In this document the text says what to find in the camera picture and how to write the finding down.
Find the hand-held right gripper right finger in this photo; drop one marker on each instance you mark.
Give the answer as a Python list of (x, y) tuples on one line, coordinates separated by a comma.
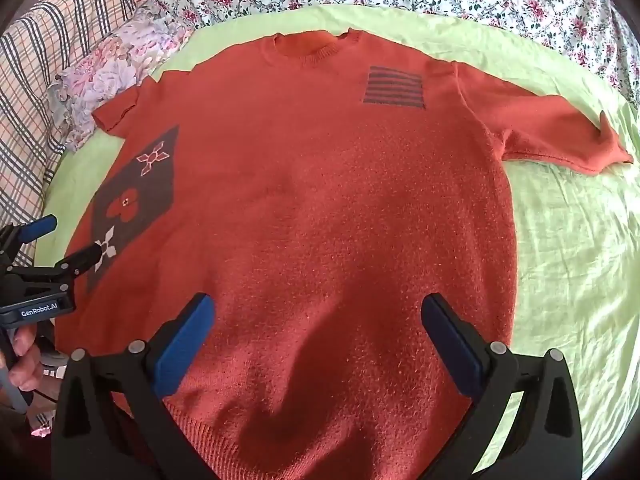
[(455, 345)]

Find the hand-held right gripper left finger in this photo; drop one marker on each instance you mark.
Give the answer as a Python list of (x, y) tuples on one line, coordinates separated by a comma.
[(182, 345)]

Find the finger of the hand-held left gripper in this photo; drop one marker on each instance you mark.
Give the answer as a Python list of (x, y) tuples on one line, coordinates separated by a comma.
[(40, 227), (75, 262)]

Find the orange knit sweater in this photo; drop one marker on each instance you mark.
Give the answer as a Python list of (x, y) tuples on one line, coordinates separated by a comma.
[(325, 210)]

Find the person's left hand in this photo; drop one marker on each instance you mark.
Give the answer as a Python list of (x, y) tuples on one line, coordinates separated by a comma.
[(29, 360)]

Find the plaid blanket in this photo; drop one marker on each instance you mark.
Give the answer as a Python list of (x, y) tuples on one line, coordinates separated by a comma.
[(40, 85)]

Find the light green bed sheet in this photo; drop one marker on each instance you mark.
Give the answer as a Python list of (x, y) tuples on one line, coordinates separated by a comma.
[(575, 260)]

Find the pale lavender floral quilt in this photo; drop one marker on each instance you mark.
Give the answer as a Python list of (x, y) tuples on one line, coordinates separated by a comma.
[(110, 70)]

